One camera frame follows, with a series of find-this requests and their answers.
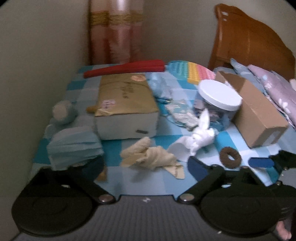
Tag brown hair scrunchie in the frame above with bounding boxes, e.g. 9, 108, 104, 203
219, 147, 242, 169

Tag blue face mask stack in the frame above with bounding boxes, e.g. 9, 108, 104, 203
47, 126, 104, 170

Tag white knotted cloth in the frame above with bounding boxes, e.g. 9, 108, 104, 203
167, 108, 219, 162

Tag beige knotted cloth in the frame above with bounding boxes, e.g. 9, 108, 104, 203
120, 137, 185, 179

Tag floral patterned pouch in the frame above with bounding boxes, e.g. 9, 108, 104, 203
165, 99, 199, 131

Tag light blue cloth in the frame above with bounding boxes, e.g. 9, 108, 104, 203
146, 72, 173, 103

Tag cardboard box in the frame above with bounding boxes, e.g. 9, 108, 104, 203
216, 71, 289, 148

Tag small orange plush piece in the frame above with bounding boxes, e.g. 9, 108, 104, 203
86, 105, 98, 113

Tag grey plush ball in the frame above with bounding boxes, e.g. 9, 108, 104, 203
50, 100, 78, 125

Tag blue checkered tablecloth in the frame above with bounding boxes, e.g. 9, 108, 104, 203
30, 63, 296, 197

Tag purple floral bedding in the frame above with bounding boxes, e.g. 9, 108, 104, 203
248, 65, 295, 128

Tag gold tissue pack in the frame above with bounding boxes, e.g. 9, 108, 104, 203
94, 73, 159, 140

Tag clear jar white lid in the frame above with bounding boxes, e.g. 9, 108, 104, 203
193, 79, 242, 132

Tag blue pillow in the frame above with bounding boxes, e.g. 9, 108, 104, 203
214, 58, 265, 93

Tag rainbow pop-it mat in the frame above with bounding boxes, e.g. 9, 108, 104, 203
166, 60, 216, 85

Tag red folded fan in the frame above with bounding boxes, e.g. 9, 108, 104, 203
83, 60, 166, 78

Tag wooden headboard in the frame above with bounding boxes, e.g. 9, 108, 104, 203
208, 4, 295, 80

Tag pink gold-banded curtain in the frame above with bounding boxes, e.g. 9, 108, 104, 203
89, 0, 144, 64

